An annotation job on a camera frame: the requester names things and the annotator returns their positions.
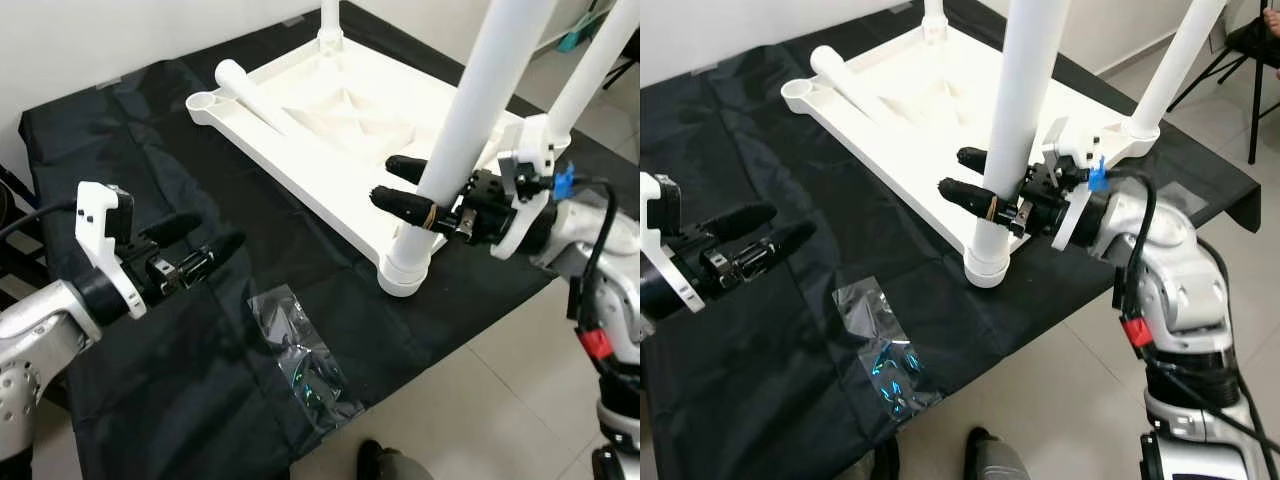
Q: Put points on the grey left robot foot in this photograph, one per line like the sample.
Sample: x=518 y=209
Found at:
x=872 y=462

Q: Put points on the teal plastic object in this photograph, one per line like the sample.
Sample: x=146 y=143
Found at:
x=573 y=38

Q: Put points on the grey right robot foot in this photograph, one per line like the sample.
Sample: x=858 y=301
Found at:
x=390 y=465
x=995 y=458

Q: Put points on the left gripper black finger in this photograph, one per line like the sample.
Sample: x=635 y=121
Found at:
x=218 y=255
x=742 y=222
x=788 y=246
x=172 y=230

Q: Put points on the seated person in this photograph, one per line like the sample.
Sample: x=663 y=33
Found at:
x=1272 y=15

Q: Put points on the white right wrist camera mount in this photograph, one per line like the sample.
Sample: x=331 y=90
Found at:
x=1075 y=140
x=530 y=140

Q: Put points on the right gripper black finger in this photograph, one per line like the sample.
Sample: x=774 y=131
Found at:
x=975 y=198
x=405 y=168
x=973 y=160
x=410 y=207

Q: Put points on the white plastic table top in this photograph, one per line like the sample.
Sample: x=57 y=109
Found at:
x=920 y=140
x=330 y=150

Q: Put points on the grey robot foot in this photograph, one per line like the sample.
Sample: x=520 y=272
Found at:
x=390 y=465
x=995 y=458
x=872 y=462

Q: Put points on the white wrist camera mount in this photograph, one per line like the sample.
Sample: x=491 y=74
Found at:
x=670 y=272
x=530 y=140
x=1075 y=140
x=92 y=215

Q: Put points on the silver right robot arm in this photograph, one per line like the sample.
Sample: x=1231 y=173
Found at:
x=580 y=230
x=1180 y=290

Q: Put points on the tan rubber band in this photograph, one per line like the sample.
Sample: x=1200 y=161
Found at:
x=993 y=208
x=430 y=215

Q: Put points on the black tablecloth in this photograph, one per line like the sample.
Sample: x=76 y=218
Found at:
x=780 y=400
x=180 y=400

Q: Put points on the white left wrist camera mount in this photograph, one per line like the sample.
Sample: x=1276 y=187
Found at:
x=92 y=215
x=670 y=272

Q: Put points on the clear tape strip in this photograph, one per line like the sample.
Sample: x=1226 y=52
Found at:
x=880 y=340
x=300 y=350
x=1190 y=198

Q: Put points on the white plastic table leg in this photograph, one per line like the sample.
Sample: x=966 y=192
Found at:
x=835 y=72
x=480 y=90
x=1180 y=60
x=595 y=65
x=1030 y=90
x=240 y=85
x=331 y=20
x=934 y=15

